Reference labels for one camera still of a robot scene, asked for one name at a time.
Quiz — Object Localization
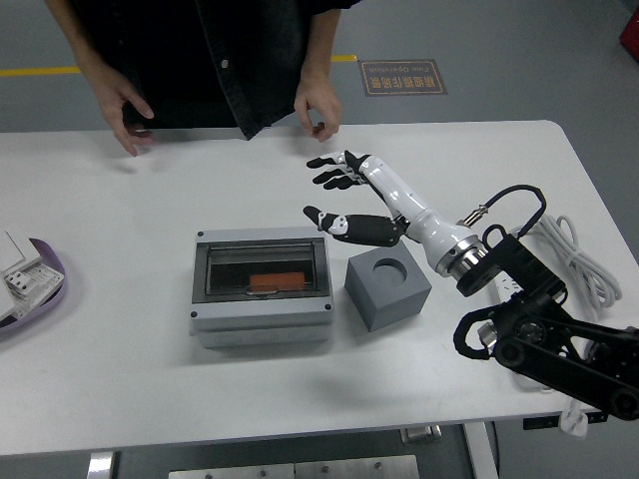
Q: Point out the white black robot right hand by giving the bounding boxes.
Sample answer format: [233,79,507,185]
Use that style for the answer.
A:
[303,149,483,276]

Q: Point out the person's left hand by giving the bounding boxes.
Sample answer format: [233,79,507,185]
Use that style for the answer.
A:
[293,81,344,144]

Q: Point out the person's right hand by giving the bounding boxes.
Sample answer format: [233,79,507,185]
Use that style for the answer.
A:
[96,73,156,158]

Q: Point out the orange cylinder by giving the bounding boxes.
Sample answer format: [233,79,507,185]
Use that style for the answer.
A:
[249,271,307,292]

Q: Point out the grey box with clear flap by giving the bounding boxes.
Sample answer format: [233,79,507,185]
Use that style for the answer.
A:
[189,227,334,350]

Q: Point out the grey cube with round hole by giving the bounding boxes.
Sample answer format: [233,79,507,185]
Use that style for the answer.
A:
[343,243,433,333]

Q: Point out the brown floor sign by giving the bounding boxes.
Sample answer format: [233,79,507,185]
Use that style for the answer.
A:
[357,59,448,98]

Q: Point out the person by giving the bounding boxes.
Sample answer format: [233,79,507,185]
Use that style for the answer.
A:
[44,0,364,142]

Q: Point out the purple tray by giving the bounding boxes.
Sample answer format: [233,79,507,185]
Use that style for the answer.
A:
[0,237,68,337]

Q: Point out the white flat plate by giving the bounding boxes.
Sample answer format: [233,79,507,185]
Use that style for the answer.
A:
[0,230,28,273]

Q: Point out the white socket panel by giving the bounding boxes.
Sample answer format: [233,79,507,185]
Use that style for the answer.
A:
[0,254,67,321]

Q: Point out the white table leg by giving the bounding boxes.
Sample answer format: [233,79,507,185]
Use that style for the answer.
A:
[461,422,501,479]
[86,449,119,479]

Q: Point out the red bin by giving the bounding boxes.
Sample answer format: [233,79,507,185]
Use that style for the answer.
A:
[618,8,639,49]

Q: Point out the metal table bracket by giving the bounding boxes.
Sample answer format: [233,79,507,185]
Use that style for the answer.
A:
[400,426,443,445]

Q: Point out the grey metal base plate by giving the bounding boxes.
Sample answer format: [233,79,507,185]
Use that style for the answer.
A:
[168,454,421,479]

